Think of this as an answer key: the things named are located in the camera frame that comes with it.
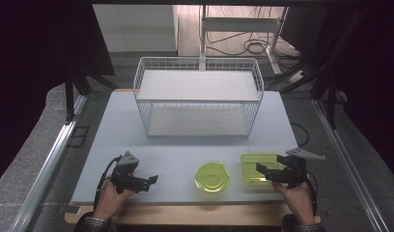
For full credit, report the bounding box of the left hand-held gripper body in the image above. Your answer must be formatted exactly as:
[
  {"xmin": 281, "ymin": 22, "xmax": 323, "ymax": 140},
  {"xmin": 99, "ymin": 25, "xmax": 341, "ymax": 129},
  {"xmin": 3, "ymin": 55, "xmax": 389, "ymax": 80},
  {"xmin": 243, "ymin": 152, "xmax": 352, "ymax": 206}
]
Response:
[{"xmin": 110, "ymin": 150, "xmax": 151, "ymax": 194}]

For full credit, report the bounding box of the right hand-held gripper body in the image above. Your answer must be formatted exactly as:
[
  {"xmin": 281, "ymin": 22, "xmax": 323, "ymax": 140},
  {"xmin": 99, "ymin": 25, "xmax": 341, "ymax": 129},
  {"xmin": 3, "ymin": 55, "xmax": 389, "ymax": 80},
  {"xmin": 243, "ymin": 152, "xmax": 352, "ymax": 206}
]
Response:
[{"xmin": 275, "ymin": 147, "xmax": 326, "ymax": 189}]

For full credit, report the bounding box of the rectangular green plastic container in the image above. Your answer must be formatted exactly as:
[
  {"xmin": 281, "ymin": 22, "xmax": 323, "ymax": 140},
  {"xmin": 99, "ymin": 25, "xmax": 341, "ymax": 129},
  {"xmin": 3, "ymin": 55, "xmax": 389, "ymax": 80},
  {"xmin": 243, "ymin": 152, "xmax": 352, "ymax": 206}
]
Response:
[{"xmin": 239, "ymin": 152, "xmax": 287, "ymax": 185}]

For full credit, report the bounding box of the round green plastic container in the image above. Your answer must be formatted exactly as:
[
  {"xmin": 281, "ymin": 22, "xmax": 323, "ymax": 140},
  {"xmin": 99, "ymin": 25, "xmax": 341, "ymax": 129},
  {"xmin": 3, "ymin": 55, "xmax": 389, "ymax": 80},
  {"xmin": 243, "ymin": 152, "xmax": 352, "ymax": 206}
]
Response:
[{"xmin": 193, "ymin": 161, "xmax": 232, "ymax": 194}]

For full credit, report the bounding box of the white wire shelf rack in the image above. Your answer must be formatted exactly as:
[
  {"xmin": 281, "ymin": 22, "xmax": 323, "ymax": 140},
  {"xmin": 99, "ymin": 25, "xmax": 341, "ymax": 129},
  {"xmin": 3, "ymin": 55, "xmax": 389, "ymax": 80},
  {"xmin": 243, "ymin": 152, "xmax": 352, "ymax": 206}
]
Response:
[{"xmin": 132, "ymin": 56, "xmax": 265, "ymax": 138}]

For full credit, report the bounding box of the person's right hand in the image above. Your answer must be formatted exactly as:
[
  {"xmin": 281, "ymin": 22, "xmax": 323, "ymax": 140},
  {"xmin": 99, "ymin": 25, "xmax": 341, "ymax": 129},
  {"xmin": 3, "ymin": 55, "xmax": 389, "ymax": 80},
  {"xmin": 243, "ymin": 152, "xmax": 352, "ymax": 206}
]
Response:
[{"xmin": 271, "ymin": 182, "xmax": 315, "ymax": 225}]

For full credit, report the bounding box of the person's left hand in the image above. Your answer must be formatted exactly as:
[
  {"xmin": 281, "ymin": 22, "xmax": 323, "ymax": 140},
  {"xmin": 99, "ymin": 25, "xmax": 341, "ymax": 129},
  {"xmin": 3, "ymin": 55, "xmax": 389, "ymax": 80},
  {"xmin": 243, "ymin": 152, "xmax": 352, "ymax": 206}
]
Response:
[{"xmin": 94, "ymin": 178, "xmax": 135, "ymax": 221}]

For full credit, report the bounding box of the wooden table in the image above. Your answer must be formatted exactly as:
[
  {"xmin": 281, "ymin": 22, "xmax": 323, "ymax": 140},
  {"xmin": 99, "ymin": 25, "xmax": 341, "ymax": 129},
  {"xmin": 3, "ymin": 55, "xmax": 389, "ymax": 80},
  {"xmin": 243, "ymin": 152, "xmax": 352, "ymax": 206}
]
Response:
[{"xmin": 64, "ymin": 88, "xmax": 323, "ymax": 226}]

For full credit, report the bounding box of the black metal stand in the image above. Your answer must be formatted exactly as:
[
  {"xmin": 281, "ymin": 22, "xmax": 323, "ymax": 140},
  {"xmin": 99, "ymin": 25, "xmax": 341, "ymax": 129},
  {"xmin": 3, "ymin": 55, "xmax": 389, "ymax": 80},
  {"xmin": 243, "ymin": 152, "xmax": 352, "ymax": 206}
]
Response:
[
  {"xmin": 64, "ymin": 62, "xmax": 120, "ymax": 126},
  {"xmin": 279, "ymin": 11, "xmax": 367, "ymax": 131}
]

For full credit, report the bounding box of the white power strip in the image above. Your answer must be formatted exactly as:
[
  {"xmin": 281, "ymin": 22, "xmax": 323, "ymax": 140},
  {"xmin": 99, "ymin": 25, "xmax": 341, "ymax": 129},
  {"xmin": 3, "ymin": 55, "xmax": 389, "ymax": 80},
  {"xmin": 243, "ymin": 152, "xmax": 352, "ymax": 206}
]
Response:
[{"xmin": 288, "ymin": 70, "xmax": 307, "ymax": 85}]

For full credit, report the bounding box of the dark curtain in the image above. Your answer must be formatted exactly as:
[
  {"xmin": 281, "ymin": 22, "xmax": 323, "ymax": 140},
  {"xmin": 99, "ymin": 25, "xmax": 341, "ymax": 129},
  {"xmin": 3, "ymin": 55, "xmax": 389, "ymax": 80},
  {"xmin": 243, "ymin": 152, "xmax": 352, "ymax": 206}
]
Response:
[
  {"xmin": 0, "ymin": 0, "xmax": 116, "ymax": 189},
  {"xmin": 314, "ymin": 0, "xmax": 394, "ymax": 186}
]

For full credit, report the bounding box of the white cabinet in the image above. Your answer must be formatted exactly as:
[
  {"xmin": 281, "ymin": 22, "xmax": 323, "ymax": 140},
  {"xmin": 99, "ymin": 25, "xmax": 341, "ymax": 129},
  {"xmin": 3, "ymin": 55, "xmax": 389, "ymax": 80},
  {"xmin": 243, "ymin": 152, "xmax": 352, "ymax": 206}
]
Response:
[{"xmin": 92, "ymin": 4, "xmax": 180, "ymax": 54}]

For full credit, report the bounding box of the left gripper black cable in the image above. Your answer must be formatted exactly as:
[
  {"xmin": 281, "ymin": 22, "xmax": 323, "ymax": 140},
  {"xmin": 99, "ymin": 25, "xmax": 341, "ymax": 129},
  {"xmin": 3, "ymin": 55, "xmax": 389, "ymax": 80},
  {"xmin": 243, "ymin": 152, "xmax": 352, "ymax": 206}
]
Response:
[{"xmin": 93, "ymin": 156, "xmax": 123, "ymax": 211}]

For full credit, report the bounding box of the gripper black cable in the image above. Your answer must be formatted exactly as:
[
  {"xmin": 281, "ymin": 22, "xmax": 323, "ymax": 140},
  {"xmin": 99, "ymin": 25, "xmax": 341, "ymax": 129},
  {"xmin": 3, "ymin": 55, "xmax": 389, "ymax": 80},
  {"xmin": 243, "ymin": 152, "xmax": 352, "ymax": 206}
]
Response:
[
  {"xmin": 93, "ymin": 156, "xmax": 123, "ymax": 211},
  {"xmin": 305, "ymin": 170, "xmax": 319, "ymax": 218}
]

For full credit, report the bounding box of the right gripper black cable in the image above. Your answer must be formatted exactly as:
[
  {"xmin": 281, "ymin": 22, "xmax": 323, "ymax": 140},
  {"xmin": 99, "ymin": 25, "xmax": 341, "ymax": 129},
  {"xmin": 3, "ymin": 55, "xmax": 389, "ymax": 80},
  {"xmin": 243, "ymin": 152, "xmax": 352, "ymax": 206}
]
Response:
[{"xmin": 305, "ymin": 170, "xmax": 319, "ymax": 218}]

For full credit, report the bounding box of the black floor cable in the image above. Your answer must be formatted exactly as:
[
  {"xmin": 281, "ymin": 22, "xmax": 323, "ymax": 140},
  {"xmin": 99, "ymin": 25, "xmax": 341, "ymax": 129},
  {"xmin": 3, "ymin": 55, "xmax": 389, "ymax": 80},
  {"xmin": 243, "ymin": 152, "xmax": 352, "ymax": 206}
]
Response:
[{"xmin": 290, "ymin": 121, "xmax": 311, "ymax": 148}]

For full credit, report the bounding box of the aluminium rail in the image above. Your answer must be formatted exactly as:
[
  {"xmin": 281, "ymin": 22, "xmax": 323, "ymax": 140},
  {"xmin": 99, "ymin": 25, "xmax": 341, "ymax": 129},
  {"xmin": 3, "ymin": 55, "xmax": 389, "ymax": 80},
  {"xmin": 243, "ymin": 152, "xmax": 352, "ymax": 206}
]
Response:
[
  {"xmin": 10, "ymin": 95, "xmax": 89, "ymax": 232},
  {"xmin": 311, "ymin": 98, "xmax": 385, "ymax": 232}
]

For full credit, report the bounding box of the tangle of floor cables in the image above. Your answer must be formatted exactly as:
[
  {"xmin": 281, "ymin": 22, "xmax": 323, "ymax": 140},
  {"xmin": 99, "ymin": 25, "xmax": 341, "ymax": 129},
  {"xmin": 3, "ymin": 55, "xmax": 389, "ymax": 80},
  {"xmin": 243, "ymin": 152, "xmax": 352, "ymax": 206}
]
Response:
[{"xmin": 206, "ymin": 30, "xmax": 300, "ymax": 60}]

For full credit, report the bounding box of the white desk frame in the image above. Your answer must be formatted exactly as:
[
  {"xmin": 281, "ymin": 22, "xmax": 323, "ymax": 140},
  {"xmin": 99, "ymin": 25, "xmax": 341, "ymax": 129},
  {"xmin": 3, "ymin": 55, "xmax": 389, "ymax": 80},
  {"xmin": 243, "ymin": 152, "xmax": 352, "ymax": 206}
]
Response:
[{"xmin": 199, "ymin": 4, "xmax": 290, "ymax": 75}]

